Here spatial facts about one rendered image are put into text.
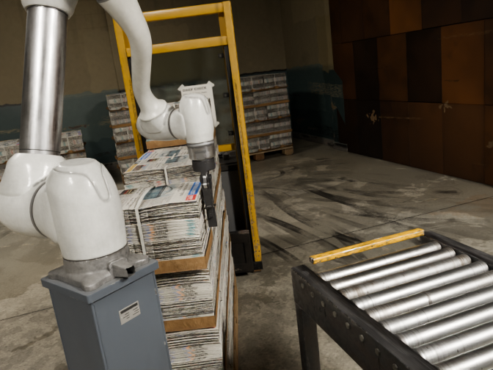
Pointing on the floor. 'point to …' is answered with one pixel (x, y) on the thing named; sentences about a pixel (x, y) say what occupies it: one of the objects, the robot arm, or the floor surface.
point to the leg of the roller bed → (307, 341)
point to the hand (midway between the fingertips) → (211, 216)
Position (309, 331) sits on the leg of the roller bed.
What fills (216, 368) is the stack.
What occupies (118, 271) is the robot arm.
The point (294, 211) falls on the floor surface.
